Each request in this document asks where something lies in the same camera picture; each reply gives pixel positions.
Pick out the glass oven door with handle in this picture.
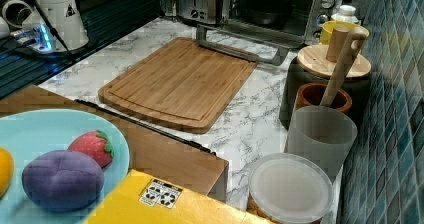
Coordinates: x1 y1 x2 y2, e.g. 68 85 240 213
196 24 289 66

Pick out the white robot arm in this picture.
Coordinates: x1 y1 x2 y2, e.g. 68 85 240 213
22 0 89 54

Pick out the dark pan inside oven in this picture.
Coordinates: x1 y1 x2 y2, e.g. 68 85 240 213
247 0 292 25

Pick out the stainless steel toaster oven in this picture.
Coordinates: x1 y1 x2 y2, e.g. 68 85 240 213
219 0 343 48

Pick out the bamboo cutting board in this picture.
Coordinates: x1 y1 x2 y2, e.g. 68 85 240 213
98 37 256 134

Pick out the brown utensil holder cup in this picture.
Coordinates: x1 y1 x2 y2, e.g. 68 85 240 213
294 82 352 115

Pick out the stainless steel two-slot toaster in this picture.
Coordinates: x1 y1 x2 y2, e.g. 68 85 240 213
177 0 223 25

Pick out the frosted translucent cup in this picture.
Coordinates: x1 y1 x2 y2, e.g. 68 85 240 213
285 105 358 182

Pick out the clear jar with plastic lid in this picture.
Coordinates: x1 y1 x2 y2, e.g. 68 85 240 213
247 153 334 224

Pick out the yellow cereal box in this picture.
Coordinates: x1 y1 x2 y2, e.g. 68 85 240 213
83 170 273 224

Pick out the red toy strawberry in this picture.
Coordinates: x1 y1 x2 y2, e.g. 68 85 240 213
68 130 114 168

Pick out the yellow mug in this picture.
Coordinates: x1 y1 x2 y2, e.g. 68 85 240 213
320 21 369 45

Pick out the wooden spatula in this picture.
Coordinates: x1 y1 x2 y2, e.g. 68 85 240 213
320 27 366 107

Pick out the white capped bottle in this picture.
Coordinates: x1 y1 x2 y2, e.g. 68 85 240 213
331 5 359 24

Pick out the purple plush fruit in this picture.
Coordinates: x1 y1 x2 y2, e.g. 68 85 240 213
22 150 104 212

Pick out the light blue plate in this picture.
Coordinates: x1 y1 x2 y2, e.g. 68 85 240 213
0 109 129 224

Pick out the yellow toy lemon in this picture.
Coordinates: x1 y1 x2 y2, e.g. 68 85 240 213
0 148 14 196

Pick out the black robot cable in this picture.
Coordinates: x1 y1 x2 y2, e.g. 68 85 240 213
19 0 79 62

